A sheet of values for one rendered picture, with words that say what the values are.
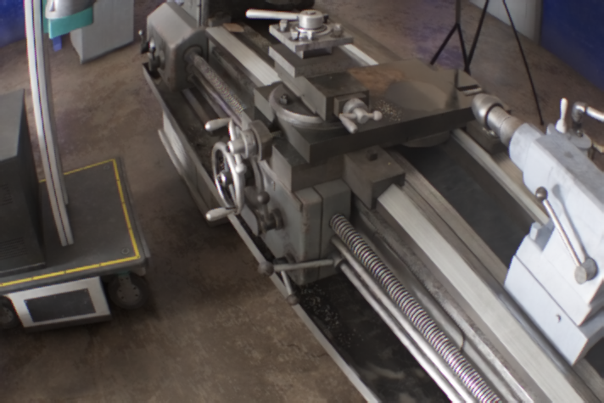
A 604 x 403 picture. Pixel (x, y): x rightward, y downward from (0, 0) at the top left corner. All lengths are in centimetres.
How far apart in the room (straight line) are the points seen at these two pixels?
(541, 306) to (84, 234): 171
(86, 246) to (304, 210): 98
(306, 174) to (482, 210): 51
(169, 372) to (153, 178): 120
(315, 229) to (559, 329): 81
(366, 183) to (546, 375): 77
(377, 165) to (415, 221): 19
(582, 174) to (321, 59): 83
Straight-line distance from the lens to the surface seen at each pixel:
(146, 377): 231
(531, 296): 139
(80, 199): 261
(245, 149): 175
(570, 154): 138
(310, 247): 178
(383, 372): 181
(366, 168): 168
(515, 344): 136
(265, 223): 182
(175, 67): 266
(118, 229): 241
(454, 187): 193
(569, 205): 131
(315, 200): 170
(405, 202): 163
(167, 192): 308
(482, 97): 156
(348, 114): 160
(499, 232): 180
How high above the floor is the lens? 184
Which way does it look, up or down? 37 degrees down
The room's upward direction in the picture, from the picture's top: 1 degrees clockwise
